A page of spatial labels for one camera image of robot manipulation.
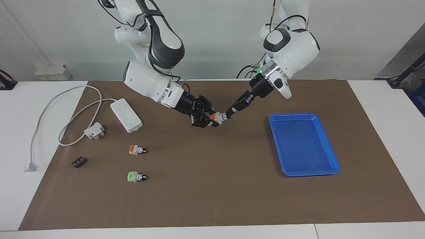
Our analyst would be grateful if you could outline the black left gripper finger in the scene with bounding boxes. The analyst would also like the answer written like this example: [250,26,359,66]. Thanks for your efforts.
[230,99,251,120]
[227,96,248,117]

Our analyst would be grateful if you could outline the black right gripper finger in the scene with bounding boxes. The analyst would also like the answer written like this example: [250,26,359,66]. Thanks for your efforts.
[198,95,215,113]
[191,116,219,128]

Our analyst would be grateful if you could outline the selector switch orange green blocks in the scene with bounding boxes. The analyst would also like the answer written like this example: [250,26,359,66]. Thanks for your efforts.
[209,112,229,124]

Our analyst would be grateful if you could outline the white power strip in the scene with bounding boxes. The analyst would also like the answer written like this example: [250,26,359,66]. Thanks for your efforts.
[110,98,143,133]

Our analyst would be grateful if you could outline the blue plastic tray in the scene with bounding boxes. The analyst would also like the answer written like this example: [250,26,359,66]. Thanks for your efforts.
[268,113,341,177]

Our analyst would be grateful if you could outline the brown table mat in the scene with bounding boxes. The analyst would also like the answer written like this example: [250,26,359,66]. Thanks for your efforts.
[18,80,425,231]

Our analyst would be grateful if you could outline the white circuit breaker red lever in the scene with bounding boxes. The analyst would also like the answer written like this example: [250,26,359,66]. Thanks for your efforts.
[84,122,106,141]

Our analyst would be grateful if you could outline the black stand pole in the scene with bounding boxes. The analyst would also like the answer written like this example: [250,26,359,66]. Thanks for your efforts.
[387,53,425,88]

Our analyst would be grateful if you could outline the white boxes stack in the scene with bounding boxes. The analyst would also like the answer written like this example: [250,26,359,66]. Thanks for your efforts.
[34,64,72,81]

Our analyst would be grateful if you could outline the blue crate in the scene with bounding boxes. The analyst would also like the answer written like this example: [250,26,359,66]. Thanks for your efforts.
[409,91,425,117]

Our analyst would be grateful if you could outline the black clamp base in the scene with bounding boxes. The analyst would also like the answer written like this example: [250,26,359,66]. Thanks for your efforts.
[0,69,18,91]

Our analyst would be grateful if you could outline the black base cable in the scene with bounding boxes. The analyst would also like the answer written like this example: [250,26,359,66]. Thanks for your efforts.
[236,53,266,79]

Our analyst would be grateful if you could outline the orange block selector switch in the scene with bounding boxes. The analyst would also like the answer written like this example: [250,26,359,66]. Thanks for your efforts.
[129,145,148,156]

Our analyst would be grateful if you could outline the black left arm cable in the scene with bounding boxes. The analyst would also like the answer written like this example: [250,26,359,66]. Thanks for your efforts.
[270,0,308,31]

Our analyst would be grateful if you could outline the white power strip cable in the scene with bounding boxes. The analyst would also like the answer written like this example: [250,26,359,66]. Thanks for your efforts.
[58,98,117,147]

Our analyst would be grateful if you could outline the green block selector switch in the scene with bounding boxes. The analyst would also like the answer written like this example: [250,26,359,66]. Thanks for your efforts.
[127,171,148,183]

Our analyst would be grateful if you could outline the white cable with plug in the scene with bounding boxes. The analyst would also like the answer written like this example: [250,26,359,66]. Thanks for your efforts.
[23,85,102,173]

